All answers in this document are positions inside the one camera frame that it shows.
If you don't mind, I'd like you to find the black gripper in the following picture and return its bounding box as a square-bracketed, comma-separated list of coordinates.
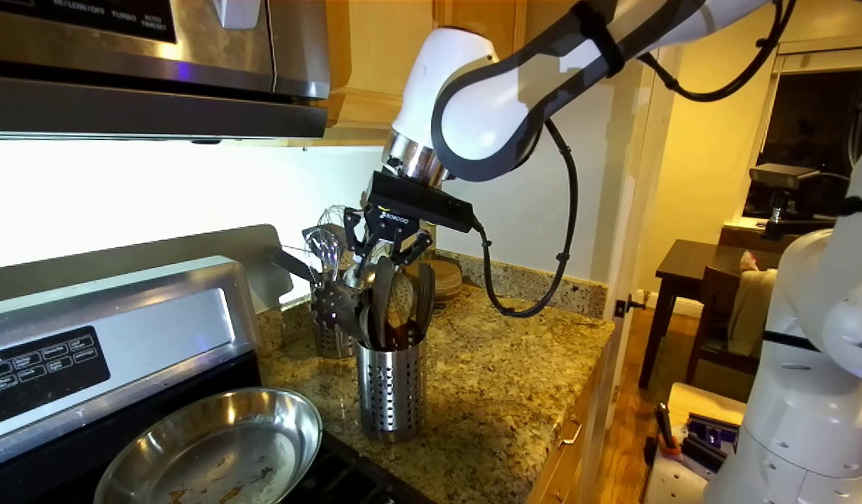
[356, 203, 433, 277]

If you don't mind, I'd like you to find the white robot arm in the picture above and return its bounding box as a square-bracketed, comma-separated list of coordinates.
[368, 0, 862, 504]

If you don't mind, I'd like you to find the rear steel utensil holder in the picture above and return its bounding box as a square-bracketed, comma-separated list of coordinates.
[311, 286, 357, 358]

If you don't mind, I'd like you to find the perforated steel utensil holder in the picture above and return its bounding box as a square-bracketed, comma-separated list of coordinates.
[357, 347, 424, 444]

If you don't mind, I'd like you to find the steel ladle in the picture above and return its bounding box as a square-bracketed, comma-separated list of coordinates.
[356, 263, 381, 308]

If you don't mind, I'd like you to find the metal whisk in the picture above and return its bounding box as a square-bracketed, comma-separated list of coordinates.
[301, 225, 346, 281]

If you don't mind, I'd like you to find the steel frying pan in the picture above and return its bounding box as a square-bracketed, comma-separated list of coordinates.
[91, 388, 322, 504]

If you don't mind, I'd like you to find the stainless steel microwave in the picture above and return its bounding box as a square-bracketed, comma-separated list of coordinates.
[0, 0, 331, 141]

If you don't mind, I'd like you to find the wooden base cabinet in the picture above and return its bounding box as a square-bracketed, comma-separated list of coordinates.
[525, 328, 617, 504]

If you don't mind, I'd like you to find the dark wooden side table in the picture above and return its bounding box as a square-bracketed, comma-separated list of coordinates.
[638, 242, 756, 391]

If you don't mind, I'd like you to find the stainless steel stove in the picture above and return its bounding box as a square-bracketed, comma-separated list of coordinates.
[0, 225, 430, 504]

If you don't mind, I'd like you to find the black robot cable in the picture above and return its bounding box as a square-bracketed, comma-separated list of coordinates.
[427, 0, 799, 323]

